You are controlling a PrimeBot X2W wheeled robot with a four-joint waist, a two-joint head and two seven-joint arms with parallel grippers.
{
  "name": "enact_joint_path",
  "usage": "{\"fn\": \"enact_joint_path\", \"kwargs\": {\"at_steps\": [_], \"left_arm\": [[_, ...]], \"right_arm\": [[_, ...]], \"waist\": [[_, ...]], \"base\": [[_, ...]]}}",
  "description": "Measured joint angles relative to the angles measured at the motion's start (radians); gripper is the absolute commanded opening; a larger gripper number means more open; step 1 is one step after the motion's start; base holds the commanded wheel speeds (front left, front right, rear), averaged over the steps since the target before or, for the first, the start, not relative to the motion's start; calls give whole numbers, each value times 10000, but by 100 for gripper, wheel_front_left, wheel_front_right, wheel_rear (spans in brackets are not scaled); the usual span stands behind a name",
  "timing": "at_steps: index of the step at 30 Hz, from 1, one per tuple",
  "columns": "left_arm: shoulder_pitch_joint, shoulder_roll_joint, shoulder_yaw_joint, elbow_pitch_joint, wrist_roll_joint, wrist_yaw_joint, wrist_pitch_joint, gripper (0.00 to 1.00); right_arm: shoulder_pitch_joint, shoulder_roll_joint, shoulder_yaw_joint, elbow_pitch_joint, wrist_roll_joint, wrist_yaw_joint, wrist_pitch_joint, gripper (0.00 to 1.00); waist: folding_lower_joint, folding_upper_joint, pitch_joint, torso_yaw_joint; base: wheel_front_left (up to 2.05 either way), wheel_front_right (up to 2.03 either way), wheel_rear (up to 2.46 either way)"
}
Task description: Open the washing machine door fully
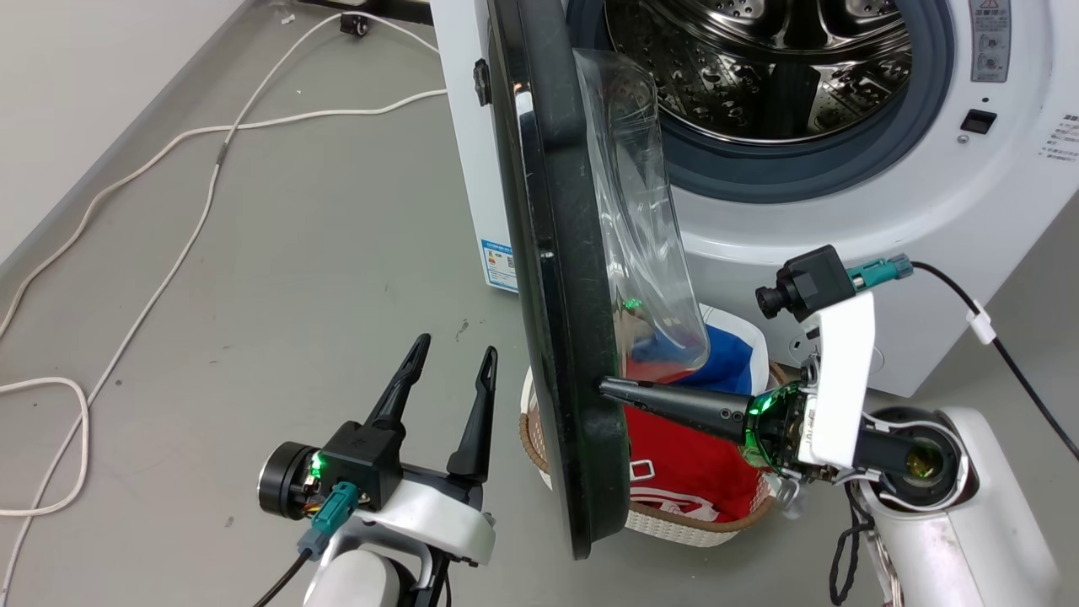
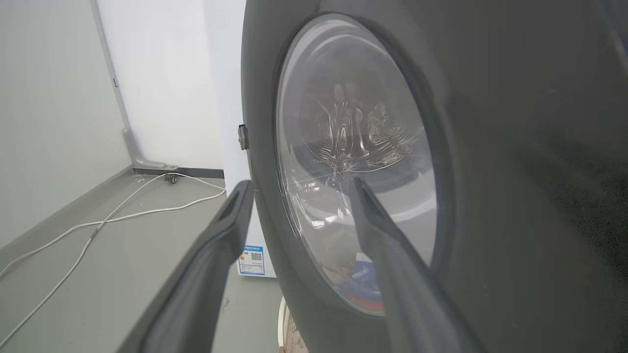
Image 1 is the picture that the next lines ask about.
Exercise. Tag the black furniture base bar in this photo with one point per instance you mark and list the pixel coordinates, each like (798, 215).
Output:
(379, 8)

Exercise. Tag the blue energy label sticker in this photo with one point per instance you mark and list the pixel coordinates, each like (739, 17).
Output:
(499, 265)

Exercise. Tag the black caster wheel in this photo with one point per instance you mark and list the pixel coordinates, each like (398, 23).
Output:
(355, 24)

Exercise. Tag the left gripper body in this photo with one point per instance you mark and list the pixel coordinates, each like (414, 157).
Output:
(438, 510)

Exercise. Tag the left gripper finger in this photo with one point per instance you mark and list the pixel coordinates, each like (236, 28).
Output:
(396, 392)
(477, 421)

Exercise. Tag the black door hinge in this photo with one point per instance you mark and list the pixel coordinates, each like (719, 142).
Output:
(482, 82)

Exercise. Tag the steel washing machine drum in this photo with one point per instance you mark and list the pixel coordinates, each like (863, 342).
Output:
(759, 59)

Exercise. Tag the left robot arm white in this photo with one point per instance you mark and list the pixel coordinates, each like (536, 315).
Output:
(371, 582)

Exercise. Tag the red garment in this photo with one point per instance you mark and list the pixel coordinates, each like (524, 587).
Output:
(691, 459)

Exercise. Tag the white front-load washing machine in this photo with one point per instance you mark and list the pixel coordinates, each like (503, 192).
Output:
(893, 194)

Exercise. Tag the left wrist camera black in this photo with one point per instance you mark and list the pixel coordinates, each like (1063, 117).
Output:
(362, 464)

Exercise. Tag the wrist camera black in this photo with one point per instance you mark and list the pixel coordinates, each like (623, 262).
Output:
(805, 282)
(362, 464)

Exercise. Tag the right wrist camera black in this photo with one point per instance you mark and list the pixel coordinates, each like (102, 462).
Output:
(805, 282)

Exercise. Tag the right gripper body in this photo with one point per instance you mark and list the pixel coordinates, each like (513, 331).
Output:
(830, 396)

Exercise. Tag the white woven laundry basket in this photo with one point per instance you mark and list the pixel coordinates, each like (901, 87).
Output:
(674, 527)

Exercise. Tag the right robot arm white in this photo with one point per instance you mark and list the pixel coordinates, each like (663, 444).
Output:
(952, 514)

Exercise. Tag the black washing machine door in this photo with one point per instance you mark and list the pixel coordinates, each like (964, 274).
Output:
(556, 253)

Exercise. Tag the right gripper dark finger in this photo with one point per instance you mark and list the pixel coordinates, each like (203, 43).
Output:
(683, 406)

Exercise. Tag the blue garment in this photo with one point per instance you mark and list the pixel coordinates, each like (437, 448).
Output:
(729, 362)

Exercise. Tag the grey rubber door gasket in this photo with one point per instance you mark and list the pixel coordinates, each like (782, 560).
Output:
(843, 160)

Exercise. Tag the grey warning sticker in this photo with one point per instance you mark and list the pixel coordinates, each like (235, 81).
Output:
(990, 42)

